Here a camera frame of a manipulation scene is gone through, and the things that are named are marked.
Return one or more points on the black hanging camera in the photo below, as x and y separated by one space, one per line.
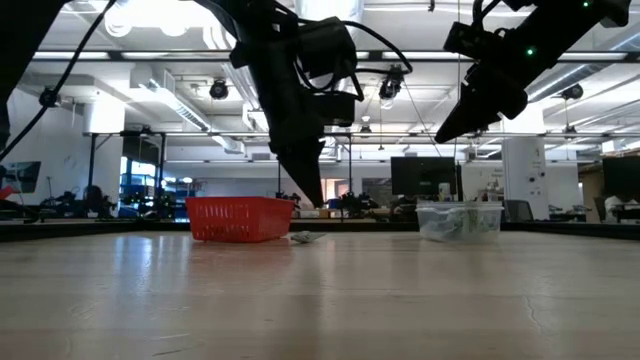
49 100
219 89
572 91

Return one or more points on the clear plastic container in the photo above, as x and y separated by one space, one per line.
495 215

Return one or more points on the dark office chair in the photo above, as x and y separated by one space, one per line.
517 210

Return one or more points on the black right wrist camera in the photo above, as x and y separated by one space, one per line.
470 40

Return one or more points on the black computer monitor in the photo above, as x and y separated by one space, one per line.
622 175
420 175

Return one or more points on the red background tool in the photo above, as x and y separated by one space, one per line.
7 192

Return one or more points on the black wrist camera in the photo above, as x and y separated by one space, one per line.
470 40
335 109

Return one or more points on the green stevia packet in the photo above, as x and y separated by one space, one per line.
472 222
307 238
440 225

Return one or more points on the person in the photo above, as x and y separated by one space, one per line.
95 200
620 204

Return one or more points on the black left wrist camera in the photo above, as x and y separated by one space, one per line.
335 109

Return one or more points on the black overhead camera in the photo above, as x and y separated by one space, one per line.
390 85

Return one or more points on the dark wall screen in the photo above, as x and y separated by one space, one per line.
25 175

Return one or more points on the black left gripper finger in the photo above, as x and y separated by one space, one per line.
305 170

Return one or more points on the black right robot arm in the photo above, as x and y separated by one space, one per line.
560 25

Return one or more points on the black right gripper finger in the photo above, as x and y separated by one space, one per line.
467 117

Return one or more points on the red plastic slotted basket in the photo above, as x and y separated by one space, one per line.
235 220

